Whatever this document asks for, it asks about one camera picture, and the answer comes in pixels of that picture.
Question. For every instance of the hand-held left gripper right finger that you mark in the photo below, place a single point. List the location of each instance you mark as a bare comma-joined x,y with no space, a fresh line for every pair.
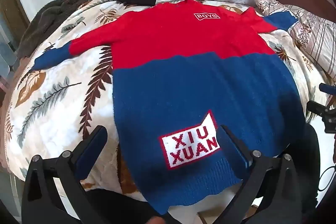
231,145

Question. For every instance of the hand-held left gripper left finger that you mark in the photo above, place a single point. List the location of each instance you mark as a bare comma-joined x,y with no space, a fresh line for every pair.
92,144

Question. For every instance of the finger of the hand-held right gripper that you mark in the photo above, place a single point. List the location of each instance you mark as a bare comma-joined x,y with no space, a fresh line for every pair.
319,108
328,89

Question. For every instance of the red and blue knit sweater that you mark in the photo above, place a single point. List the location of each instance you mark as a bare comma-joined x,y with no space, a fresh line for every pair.
183,82

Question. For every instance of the leaf print fleece blanket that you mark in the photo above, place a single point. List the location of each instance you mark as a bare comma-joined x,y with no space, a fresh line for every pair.
65,108

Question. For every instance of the person's dark trouser leg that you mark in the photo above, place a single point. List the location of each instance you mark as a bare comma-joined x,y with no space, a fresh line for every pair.
123,205
312,166

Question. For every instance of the striped floral quilt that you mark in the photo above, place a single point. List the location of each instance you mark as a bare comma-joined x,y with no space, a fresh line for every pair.
315,29

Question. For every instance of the brown fuzzy blanket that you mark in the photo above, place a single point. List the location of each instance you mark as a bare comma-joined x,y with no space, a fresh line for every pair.
52,11

